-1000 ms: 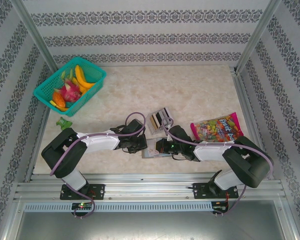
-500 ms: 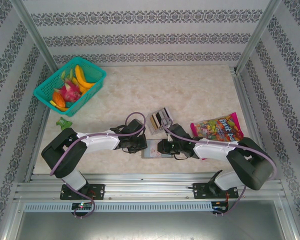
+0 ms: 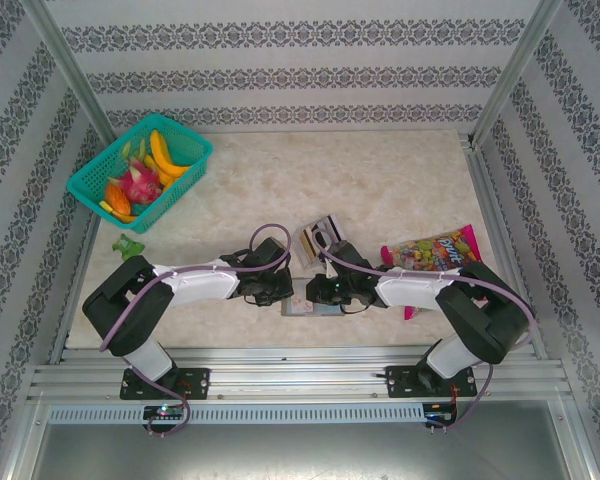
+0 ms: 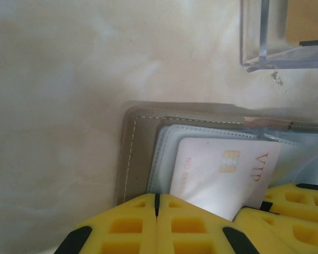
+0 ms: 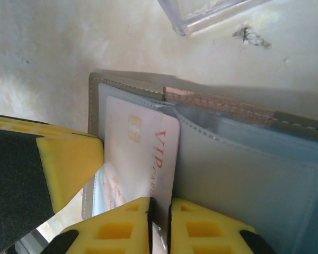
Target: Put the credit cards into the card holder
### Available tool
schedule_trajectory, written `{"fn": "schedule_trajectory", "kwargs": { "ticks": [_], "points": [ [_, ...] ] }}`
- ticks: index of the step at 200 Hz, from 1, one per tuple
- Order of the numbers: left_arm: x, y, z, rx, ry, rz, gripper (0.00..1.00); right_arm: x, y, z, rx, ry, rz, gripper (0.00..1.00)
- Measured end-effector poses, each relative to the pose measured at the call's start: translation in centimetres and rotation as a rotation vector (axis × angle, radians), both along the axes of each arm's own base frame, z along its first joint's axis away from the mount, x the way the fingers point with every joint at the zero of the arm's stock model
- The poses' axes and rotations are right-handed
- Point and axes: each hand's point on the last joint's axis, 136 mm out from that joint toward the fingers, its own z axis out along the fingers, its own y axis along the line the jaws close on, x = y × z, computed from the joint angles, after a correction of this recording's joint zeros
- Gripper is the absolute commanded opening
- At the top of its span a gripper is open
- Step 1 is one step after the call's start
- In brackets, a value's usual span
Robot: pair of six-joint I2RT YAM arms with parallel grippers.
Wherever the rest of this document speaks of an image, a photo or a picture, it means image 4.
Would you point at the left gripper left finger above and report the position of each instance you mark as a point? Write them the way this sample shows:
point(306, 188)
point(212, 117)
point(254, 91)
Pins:
point(114, 227)

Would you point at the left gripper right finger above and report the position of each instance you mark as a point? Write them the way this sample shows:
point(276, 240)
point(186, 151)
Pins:
point(190, 230)

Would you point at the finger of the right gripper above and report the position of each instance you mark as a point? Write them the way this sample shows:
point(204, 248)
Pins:
point(302, 201)
point(281, 232)

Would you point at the white VIP card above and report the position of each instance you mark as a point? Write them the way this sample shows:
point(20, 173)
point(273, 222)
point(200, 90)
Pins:
point(214, 174)

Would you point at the clear acrylic card stand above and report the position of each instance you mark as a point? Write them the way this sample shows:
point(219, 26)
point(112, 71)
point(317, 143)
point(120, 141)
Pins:
point(267, 34)

